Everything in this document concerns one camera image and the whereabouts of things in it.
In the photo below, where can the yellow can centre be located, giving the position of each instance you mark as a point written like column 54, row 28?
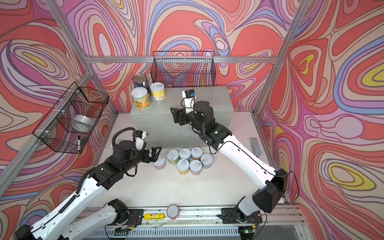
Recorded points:
column 183, row 166

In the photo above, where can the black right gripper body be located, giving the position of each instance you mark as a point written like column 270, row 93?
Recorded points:
column 186, row 119

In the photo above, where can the yellow green can plastic lid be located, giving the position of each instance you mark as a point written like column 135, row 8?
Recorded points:
column 141, row 98

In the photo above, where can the black wire basket back wall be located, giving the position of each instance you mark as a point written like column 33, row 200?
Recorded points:
column 181, row 69

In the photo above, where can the pink can fruit print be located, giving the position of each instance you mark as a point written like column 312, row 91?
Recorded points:
column 196, row 167

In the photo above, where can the orange pink can pull tab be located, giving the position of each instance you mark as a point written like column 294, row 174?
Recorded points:
column 196, row 153

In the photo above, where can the teal can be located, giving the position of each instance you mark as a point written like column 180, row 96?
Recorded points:
column 207, row 161

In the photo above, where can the dark blue tin can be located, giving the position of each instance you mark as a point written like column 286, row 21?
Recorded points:
column 142, row 81

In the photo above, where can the white roll in basket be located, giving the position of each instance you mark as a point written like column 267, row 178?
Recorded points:
column 82, row 124

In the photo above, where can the teal can pull tab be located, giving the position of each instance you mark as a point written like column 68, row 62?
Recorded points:
column 185, row 154

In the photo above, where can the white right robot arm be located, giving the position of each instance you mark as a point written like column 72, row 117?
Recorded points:
column 271, row 183

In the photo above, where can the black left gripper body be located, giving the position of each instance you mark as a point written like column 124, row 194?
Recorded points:
column 137, row 158

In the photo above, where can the pink can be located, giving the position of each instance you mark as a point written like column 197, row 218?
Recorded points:
column 160, row 163

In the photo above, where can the grey metal cabinet box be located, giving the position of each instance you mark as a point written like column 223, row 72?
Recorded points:
column 170, row 126

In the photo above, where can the black wire basket left wall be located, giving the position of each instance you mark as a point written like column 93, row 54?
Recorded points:
column 57, row 133

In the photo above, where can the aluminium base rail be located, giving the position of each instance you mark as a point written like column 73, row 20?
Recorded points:
column 193, row 223

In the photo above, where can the black wire basket wall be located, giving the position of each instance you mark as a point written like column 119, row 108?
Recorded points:
column 57, row 133
column 181, row 69

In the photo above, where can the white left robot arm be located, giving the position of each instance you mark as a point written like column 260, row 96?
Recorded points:
column 93, row 183

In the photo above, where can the green can pull tab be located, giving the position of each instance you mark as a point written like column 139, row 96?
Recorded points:
column 173, row 156

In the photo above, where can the black marker in basket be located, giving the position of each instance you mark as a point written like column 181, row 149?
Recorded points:
column 79, row 147

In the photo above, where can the yellow can pull tab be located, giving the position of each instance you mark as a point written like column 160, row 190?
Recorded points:
column 158, row 91

